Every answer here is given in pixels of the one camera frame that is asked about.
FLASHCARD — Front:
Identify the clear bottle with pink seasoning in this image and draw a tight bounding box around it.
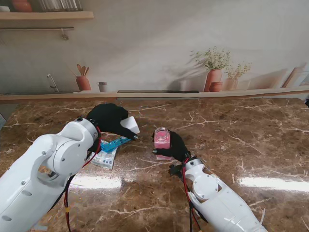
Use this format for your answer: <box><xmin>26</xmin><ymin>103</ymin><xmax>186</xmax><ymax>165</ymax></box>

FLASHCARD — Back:
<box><xmin>153</xmin><ymin>126</ymin><xmax>173</xmax><ymax>161</ymax></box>

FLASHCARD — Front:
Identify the white blue seasoning refill bag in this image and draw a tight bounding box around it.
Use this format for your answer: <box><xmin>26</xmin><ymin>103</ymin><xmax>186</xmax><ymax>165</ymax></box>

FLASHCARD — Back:
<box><xmin>89</xmin><ymin>139</ymin><xmax>118</xmax><ymax>170</ymax></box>

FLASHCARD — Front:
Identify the white square bottle cap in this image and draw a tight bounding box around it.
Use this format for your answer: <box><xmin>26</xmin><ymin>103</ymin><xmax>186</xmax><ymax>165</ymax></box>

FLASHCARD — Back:
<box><xmin>120</xmin><ymin>116</ymin><xmax>141</xmax><ymax>135</ymax></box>

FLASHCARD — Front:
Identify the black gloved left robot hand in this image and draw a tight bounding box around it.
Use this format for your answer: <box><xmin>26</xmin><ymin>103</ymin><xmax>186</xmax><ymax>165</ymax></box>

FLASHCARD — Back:
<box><xmin>86</xmin><ymin>103</ymin><xmax>140</xmax><ymax>142</ymax></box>

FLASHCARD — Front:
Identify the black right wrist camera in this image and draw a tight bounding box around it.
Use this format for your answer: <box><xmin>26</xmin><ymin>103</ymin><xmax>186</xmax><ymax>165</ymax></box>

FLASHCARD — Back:
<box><xmin>169</xmin><ymin>163</ymin><xmax>185</xmax><ymax>177</ymax></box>

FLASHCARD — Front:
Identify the red black right arm cable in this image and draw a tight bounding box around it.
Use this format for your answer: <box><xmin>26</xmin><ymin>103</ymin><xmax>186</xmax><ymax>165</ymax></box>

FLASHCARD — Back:
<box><xmin>182</xmin><ymin>166</ymin><xmax>208</xmax><ymax>232</ymax></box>

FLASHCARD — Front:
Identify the red black left arm cable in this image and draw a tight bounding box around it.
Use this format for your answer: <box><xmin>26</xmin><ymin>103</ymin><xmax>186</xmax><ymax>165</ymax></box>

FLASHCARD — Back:
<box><xmin>64</xmin><ymin>125</ymin><xmax>102</xmax><ymax>232</ymax></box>

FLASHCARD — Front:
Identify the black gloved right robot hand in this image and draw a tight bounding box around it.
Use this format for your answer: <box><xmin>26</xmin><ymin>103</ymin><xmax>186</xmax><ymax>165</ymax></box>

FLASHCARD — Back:
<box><xmin>152</xmin><ymin>131</ymin><xmax>191</xmax><ymax>162</ymax></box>

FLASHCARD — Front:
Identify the red black arm cable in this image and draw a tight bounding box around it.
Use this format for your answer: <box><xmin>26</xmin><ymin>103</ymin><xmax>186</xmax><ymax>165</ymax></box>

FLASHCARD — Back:
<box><xmin>64</xmin><ymin>125</ymin><xmax>102</xmax><ymax>232</ymax></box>
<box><xmin>182</xmin><ymin>166</ymin><xmax>208</xmax><ymax>232</ymax></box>

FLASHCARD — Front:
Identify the printed kitchen backdrop banner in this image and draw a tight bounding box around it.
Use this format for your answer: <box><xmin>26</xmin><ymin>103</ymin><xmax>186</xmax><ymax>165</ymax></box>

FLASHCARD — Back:
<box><xmin>0</xmin><ymin>0</ymin><xmax>309</xmax><ymax>104</ymax></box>

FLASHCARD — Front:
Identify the blue plastic bag clip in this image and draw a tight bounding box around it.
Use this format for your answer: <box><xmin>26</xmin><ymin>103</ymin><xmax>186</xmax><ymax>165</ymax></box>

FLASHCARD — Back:
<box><xmin>100</xmin><ymin>136</ymin><xmax>131</xmax><ymax>153</ymax></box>

